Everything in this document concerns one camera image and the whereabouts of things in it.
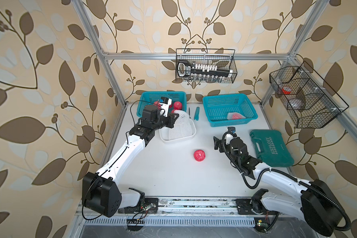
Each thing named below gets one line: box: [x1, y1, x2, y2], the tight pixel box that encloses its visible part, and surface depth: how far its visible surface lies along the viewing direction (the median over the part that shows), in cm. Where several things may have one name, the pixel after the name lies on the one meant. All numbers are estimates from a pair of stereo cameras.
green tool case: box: [249, 129, 295, 168], surface depth 93 cm
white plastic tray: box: [159, 119, 197, 144], surface depth 98 cm
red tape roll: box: [281, 86, 292, 95], surface depth 83 cm
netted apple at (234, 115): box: [226, 112, 246, 120], surface depth 107 cm
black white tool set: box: [177, 60, 234, 78], surface depth 84 cm
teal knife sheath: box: [193, 106, 200, 121], surface depth 118 cm
